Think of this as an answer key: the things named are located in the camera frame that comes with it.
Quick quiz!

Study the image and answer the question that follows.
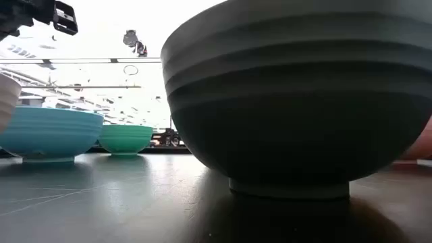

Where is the black bowl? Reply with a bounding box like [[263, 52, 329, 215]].
[[160, 0, 432, 200]]

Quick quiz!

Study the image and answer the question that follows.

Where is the dark hanging ceiling device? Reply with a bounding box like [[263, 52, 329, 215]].
[[122, 29, 149, 57]]

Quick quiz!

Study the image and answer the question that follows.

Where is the dark background machinery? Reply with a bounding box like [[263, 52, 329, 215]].
[[150, 127, 186, 148]]

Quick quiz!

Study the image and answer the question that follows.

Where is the pink bowl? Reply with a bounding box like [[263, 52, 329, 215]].
[[400, 116, 432, 161]]

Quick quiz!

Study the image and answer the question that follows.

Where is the ring shaped ceiling fixture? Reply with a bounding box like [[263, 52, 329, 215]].
[[122, 64, 140, 76]]

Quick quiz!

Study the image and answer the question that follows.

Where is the beige bowl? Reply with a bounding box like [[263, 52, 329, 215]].
[[0, 73, 23, 133]]

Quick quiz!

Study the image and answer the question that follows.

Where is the blue bowl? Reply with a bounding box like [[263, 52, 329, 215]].
[[0, 106, 105, 165]]

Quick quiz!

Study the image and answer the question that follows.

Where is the light green bowl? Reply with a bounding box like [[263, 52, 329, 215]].
[[98, 124, 155, 158]]

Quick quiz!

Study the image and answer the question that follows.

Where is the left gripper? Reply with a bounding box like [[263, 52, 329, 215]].
[[0, 0, 79, 41]]

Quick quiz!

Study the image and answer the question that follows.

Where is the black table frame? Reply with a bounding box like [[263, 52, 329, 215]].
[[86, 145, 192, 155]]

